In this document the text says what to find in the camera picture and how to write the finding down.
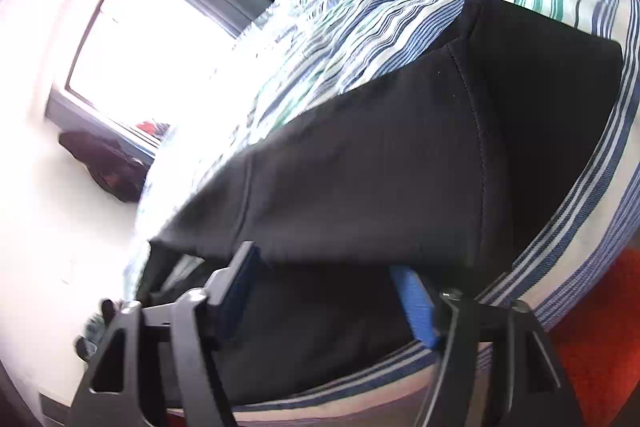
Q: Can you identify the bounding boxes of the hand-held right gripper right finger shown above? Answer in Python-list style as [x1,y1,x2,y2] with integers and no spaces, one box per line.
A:
[389,267,584,427]

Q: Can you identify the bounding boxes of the black pants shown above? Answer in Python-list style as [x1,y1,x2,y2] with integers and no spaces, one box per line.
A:
[135,0,623,408]

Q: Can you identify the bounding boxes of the bright window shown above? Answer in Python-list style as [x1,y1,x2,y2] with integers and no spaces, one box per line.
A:
[67,0,241,132]

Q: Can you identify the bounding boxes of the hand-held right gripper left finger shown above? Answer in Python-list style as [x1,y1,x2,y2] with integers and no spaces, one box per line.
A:
[65,241,263,427]

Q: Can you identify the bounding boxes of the blue green striped bed sheet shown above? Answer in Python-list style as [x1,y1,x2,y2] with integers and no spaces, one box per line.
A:
[82,0,640,410]

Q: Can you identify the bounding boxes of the red cloth by window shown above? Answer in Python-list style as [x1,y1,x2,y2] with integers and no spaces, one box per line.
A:
[132,121,171,138]

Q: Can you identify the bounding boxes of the dark bag hanging on wall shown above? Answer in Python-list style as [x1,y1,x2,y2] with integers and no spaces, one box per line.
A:
[57,130,156,202]

